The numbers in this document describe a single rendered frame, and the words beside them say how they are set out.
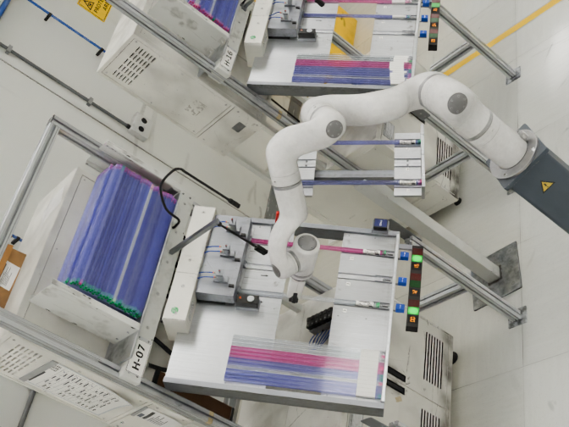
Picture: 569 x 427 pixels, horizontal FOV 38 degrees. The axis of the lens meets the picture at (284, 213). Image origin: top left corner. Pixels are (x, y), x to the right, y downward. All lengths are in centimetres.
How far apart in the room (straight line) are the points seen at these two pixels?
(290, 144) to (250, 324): 69
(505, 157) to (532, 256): 93
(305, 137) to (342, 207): 173
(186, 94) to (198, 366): 143
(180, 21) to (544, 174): 167
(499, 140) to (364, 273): 66
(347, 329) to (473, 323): 97
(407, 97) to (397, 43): 121
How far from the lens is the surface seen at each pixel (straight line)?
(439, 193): 403
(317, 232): 307
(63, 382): 295
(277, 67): 373
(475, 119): 268
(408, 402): 327
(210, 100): 377
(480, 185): 412
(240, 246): 296
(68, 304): 271
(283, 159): 249
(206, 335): 284
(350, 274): 294
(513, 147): 278
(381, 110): 255
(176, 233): 301
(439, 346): 353
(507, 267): 368
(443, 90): 257
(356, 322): 284
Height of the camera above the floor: 237
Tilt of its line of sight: 25 degrees down
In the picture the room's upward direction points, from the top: 57 degrees counter-clockwise
